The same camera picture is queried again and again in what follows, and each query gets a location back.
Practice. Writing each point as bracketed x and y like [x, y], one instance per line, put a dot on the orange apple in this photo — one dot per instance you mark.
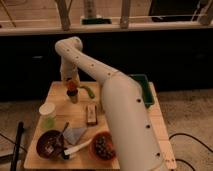
[71, 86]

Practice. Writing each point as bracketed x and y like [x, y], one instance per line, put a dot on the small wooden block toy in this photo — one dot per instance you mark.
[91, 114]

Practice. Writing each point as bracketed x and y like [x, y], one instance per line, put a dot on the green base stand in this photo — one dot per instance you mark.
[92, 21]

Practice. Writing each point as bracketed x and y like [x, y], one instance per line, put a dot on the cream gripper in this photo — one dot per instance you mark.
[76, 79]

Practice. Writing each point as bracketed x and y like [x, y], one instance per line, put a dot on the black spoon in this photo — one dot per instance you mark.
[61, 133]

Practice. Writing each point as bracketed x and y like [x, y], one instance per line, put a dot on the white handled knife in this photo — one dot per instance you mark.
[72, 150]

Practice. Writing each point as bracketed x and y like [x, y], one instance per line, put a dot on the orange bowl with nuts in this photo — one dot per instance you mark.
[101, 147]

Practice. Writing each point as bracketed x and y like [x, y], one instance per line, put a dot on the grey blue cloth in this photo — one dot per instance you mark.
[73, 135]

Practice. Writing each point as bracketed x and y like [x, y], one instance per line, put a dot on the dark red bowl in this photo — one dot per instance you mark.
[48, 147]

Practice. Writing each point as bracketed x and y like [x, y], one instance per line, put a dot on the green plastic tray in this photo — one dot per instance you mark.
[146, 89]

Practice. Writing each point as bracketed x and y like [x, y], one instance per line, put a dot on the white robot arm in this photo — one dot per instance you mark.
[135, 142]

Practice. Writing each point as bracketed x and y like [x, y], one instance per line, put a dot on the metal cup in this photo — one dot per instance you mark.
[73, 96]

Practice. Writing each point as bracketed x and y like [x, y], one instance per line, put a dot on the black pole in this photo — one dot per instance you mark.
[15, 156]

